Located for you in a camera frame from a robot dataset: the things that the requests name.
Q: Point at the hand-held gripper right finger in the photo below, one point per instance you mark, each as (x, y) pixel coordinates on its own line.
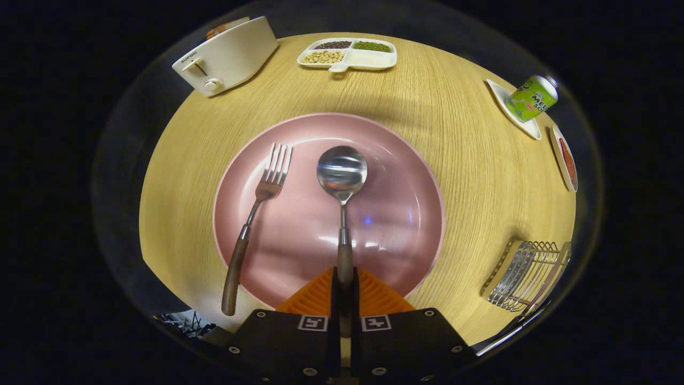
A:
(406, 347)

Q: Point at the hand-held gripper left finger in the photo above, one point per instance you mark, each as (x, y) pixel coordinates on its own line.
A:
(283, 347)

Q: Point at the white toaster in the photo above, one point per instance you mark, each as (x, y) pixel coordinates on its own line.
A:
(230, 59)

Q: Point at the green soda bottle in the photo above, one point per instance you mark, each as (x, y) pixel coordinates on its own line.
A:
(531, 99)

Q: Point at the white square coaster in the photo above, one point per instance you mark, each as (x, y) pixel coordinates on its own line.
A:
(526, 128)

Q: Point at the red-brown meat pieces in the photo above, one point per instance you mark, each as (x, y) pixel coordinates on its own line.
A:
(567, 163)

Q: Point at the pile of green beans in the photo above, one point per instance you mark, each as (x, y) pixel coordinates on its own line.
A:
(372, 46)

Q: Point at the white divided dish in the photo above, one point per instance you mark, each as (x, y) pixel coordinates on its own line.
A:
(368, 59)

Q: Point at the white round food plate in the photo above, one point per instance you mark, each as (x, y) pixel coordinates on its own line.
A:
(556, 149)

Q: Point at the pink plate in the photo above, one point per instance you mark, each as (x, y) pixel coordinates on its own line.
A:
(385, 224)

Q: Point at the pile of yellow beans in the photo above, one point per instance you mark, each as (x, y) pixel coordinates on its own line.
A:
(323, 56)

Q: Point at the pile of brown beans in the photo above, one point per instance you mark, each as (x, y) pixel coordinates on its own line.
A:
(333, 45)

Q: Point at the toast bread slice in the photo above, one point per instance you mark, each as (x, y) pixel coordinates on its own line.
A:
(227, 27)

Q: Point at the silver metal bar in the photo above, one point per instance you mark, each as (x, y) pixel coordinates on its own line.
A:
(507, 334)

